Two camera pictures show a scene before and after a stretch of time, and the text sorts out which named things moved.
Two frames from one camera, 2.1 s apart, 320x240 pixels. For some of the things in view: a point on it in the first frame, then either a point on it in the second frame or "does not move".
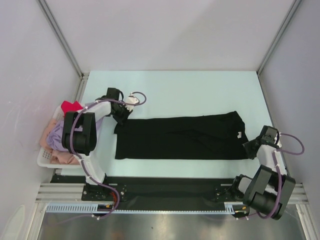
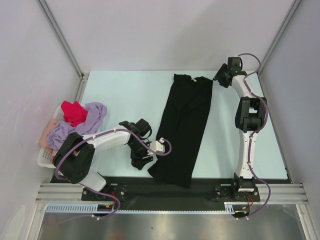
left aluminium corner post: [67, 49] does not move
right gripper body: [247, 146] to [221, 76]
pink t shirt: [58, 156] does not move
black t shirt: [216, 136] to [183, 124]
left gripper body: [121, 113] to [137, 151]
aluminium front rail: [74, 192] does not move
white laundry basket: [44, 155] does not move
